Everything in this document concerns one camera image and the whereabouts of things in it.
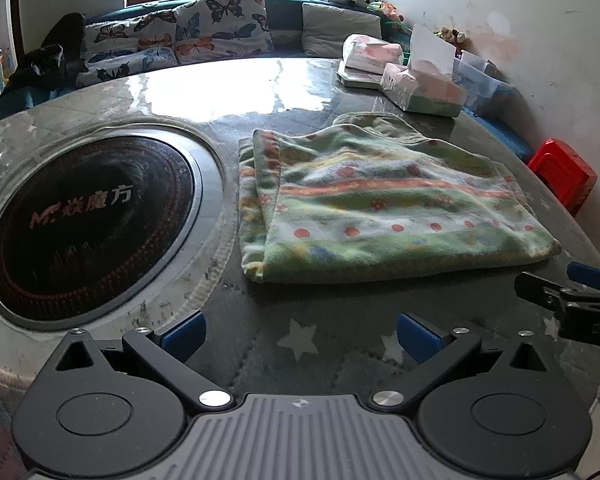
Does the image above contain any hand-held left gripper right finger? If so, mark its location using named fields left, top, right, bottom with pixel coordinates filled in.
left=370, top=312, right=561, bottom=413

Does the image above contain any grey pillow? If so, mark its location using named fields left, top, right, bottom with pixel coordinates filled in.
left=301, top=2, right=383, bottom=58

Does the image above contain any blue sofa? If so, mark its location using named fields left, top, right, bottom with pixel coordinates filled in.
left=0, top=0, right=533, bottom=161

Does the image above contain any dark brown door frame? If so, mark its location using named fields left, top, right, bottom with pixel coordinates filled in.
left=7, top=0, right=23, bottom=56

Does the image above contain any white paper sheet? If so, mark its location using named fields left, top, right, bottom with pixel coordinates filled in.
left=407, top=23, right=456, bottom=78

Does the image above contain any pink and green tissue pack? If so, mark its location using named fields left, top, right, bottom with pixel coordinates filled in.
left=381, top=62, right=468, bottom=118

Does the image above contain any floral striped fleece garment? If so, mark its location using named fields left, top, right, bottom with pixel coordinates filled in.
left=237, top=111, right=562, bottom=285

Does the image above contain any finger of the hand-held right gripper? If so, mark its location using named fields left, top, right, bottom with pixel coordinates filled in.
left=567, top=262, right=600, bottom=297
left=515, top=272, right=600, bottom=318

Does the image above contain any clear plastic storage box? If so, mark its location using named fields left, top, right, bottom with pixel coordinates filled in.
left=452, top=50, right=506, bottom=111

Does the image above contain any large butterfly print pillow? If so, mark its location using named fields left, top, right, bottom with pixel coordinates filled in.
left=172, top=0, right=276, bottom=63

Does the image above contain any round black induction cooktop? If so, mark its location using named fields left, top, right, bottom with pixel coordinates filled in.
left=0, top=125, right=203, bottom=331

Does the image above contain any flat grey device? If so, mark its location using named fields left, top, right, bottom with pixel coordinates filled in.
left=336, top=70, right=386, bottom=90

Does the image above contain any dark clothing pile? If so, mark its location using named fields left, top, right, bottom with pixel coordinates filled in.
left=7, top=12, right=88, bottom=91

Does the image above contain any white round cooktop surround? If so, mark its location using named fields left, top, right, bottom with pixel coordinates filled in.
left=0, top=115, right=241, bottom=391

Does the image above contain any red plastic stool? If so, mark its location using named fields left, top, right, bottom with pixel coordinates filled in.
left=527, top=138, right=598, bottom=216

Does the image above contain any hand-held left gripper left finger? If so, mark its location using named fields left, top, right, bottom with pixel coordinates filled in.
left=42, top=310, right=233, bottom=413

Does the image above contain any pink and green plush toy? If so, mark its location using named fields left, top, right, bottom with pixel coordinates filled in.
left=367, top=0, right=406, bottom=23

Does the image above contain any grey star quilted table cover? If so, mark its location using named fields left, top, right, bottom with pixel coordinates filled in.
left=0, top=55, right=600, bottom=480

